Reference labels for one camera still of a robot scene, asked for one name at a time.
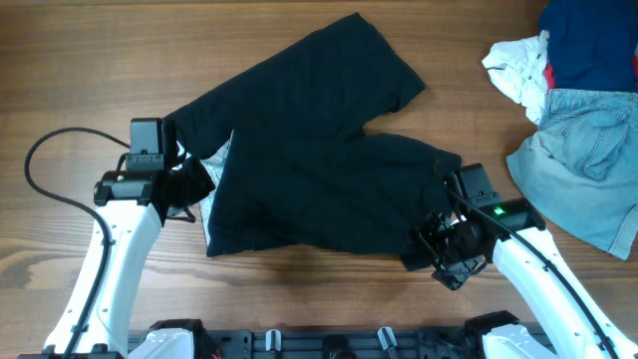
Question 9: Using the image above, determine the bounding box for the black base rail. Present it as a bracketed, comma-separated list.
[127, 326, 554, 359]

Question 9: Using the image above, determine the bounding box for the navy blue garment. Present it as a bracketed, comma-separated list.
[538, 0, 637, 93]

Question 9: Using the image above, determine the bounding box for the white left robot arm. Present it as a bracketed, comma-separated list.
[24, 119, 214, 358]

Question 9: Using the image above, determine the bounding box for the black shorts garment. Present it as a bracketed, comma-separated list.
[168, 14, 461, 270]

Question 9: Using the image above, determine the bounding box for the light blue denim garment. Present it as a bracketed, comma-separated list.
[506, 89, 637, 259]

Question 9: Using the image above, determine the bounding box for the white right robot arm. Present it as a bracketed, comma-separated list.
[416, 164, 637, 358]

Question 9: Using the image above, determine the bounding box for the white printed cloth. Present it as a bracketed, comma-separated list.
[481, 30, 549, 125]

